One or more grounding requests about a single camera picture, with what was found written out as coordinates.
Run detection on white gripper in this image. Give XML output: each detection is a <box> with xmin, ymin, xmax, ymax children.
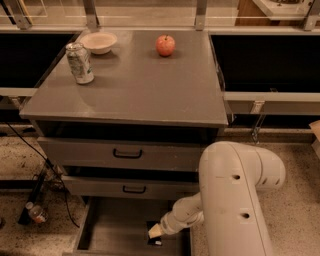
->
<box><xmin>148</xmin><ymin>193</ymin><xmax>204</xmax><ymax>239</ymax></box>

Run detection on dark blue rxbar wrapper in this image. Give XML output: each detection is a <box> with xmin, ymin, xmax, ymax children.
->
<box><xmin>146</xmin><ymin>221</ymin><xmax>162</xmax><ymax>246</ymax></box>

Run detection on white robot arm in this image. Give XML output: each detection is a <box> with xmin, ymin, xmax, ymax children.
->
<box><xmin>148</xmin><ymin>141</ymin><xmax>286</xmax><ymax>256</ymax></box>

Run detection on grey bottom drawer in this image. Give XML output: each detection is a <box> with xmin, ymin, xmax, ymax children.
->
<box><xmin>62</xmin><ymin>198</ymin><xmax>192</xmax><ymax>256</ymax></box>

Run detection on grey drawer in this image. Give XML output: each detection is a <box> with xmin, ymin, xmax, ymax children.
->
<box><xmin>63</xmin><ymin>176</ymin><xmax>199</xmax><ymax>200</ymax></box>
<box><xmin>38</xmin><ymin>137</ymin><xmax>205</xmax><ymax>171</ymax></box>
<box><xmin>62</xmin><ymin>198</ymin><xmax>192</xmax><ymax>256</ymax></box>

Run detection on grey middle drawer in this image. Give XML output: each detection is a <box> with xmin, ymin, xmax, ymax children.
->
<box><xmin>63</xmin><ymin>176</ymin><xmax>199</xmax><ymax>200</ymax></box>

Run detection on grey drawer cabinet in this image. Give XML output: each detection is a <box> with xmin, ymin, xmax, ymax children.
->
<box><xmin>19</xmin><ymin>29</ymin><xmax>229</xmax><ymax>221</ymax></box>

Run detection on grey top drawer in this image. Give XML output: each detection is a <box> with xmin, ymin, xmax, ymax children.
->
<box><xmin>38</xmin><ymin>137</ymin><xmax>205</xmax><ymax>171</ymax></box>

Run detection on plastic bottle on floor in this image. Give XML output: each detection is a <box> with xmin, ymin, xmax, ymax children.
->
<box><xmin>25</xmin><ymin>202</ymin><xmax>48</xmax><ymax>223</ymax></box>

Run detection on black bar on floor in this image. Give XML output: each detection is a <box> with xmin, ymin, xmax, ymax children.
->
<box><xmin>18</xmin><ymin>171</ymin><xmax>45</xmax><ymax>225</ymax></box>

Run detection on red apple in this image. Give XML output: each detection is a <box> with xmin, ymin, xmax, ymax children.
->
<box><xmin>156</xmin><ymin>35</ymin><xmax>175</xmax><ymax>57</ymax></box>

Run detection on silver soda can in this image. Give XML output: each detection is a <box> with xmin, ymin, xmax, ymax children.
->
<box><xmin>66</xmin><ymin>42</ymin><xmax>94</xmax><ymax>84</ymax></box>

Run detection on white bowl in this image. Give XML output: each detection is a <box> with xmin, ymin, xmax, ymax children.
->
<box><xmin>80</xmin><ymin>32</ymin><xmax>117</xmax><ymax>55</ymax></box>

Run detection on black cable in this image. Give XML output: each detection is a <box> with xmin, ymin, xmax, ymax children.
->
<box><xmin>4</xmin><ymin>121</ymin><xmax>81</xmax><ymax>229</ymax></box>

